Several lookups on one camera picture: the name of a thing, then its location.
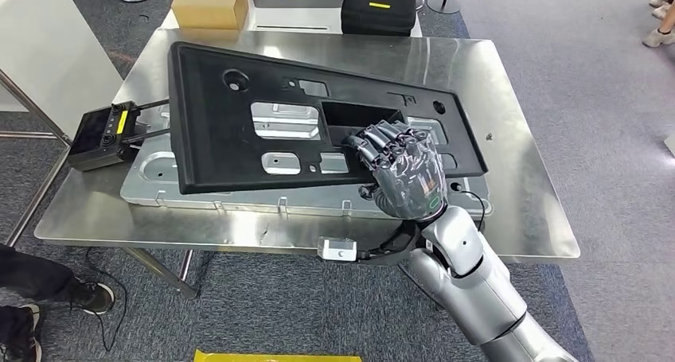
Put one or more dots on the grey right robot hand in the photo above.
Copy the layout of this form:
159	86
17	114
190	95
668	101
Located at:
411	180

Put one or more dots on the black plastic plate part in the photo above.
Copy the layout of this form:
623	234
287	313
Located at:
211	138

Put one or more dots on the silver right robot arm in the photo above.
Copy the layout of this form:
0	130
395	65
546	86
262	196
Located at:
474	296

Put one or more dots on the stainless steel workbench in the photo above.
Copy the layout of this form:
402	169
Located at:
501	191

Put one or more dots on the black box with yellow mark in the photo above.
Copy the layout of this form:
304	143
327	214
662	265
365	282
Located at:
377	14

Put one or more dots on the yellow floor tape square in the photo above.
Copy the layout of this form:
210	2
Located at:
274	357

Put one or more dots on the stamped sheet metal panel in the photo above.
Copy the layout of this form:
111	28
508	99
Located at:
153	191

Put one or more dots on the white lit display plinth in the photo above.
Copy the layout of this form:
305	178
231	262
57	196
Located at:
671	144

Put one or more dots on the brown cardboard box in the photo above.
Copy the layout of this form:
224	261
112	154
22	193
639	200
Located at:
208	6

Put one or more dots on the person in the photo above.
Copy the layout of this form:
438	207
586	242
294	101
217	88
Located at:
659	35
31	280

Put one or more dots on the black wifi router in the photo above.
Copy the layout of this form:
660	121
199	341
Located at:
97	138

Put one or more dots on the white panel steel-leg table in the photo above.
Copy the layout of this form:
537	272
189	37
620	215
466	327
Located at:
42	48

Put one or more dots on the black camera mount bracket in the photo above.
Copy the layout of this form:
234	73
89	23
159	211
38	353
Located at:
395	246

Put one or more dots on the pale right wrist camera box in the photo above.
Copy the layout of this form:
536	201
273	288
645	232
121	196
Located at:
337	249

